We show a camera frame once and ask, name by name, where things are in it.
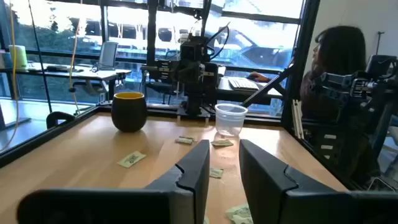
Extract black office chair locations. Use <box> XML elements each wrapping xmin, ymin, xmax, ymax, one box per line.
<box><xmin>306</xmin><ymin>105</ymin><xmax>385</xmax><ymax>187</ymax></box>

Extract large window black frame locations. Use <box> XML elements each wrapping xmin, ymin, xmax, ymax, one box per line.
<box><xmin>0</xmin><ymin>0</ymin><xmax>321</xmax><ymax>119</ymax></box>

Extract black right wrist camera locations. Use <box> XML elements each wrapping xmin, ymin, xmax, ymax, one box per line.
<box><xmin>179</xmin><ymin>34</ymin><xmax>215</xmax><ymax>62</ymax></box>

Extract person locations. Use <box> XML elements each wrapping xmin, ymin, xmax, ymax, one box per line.
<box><xmin>248</xmin><ymin>25</ymin><xmax>374</xmax><ymax>125</ymax></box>

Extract black tripod stand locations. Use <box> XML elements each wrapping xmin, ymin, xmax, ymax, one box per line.
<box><xmin>27</xmin><ymin>0</ymin><xmax>53</xmax><ymax>114</ymax></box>

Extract grey tablet monitor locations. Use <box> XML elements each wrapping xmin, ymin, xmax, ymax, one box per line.
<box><xmin>96</xmin><ymin>41</ymin><xmax>119</xmax><ymax>72</ymax></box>

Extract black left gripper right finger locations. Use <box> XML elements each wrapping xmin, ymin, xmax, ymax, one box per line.
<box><xmin>239</xmin><ymin>139</ymin><xmax>398</xmax><ymax>224</ymax></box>

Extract pale green cylinder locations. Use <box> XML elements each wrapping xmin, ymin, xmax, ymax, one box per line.
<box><xmin>8</xmin><ymin>45</ymin><xmax>29</xmax><ymax>71</ymax></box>

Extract black aluminium table frame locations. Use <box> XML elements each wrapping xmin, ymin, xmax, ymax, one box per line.
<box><xmin>0</xmin><ymin>0</ymin><xmax>358</xmax><ymax>192</ymax></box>

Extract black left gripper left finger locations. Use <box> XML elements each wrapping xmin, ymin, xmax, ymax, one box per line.
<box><xmin>17</xmin><ymin>139</ymin><xmax>211</xmax><ymax>224</ymax></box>

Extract black mug yellow inside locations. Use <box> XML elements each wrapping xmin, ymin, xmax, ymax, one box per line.
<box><xmin>111</xmin><ymin>91</ymin><xmax>148</xmax><ymax>133</ymax></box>

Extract white desk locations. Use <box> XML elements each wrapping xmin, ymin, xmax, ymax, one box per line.
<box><xmin>0</xmin><ymin>61</ymin><xmax>133</xmax><ymax>102</ymax></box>

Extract dark desk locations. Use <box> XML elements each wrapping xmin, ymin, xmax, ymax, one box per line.
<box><xmin>216</xmin><ymin>75</ymin><xmax>284</xmax><ymax>106</ymax></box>

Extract computer keyboard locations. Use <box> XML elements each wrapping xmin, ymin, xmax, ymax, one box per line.
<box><xmin>228</xmin><ymin>77</ymin><xmax>261</xmax><ymax>91</ymax></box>

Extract black frame handle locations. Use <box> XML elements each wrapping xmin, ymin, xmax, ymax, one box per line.
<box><xmin>45</xmin><ymin>111</ymin><xmax>76</xmax><ymax>130</ymax></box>

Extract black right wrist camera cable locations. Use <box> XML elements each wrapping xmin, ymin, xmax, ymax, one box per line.
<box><xmin>203</xmin><ymin>21</ymin><xmax>231</xmax><ymax>62</ymax></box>

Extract clear plastic cup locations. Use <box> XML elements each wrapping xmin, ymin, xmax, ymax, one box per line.
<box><xmin>214</xmin><ymin>103</ymin><xmax>249</xmax><ymax>138</ymax></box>

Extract yellow hanging cable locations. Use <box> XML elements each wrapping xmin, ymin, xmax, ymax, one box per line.
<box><xmin>0</xmin><ymin>0</ymin><xmax>20</xmax><ymax>153</ymax></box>
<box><xmin>68</xmin><ymin>0</ymin><xmax>83</xmax><ymax>114</ymax></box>

